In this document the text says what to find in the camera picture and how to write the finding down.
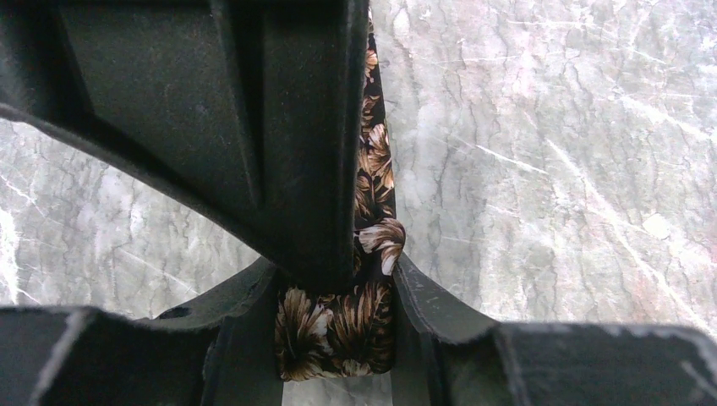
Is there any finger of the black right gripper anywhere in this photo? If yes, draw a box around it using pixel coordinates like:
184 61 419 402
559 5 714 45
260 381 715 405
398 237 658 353
1 1 369 293

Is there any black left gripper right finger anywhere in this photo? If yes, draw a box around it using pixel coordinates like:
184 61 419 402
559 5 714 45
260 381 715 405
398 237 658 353
391 256 716 406

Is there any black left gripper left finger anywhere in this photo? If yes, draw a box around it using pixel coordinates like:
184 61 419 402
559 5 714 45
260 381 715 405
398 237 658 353
1 259 283 405

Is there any brown floral tie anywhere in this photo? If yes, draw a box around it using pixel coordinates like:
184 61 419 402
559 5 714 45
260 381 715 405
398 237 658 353
275 24 406 381

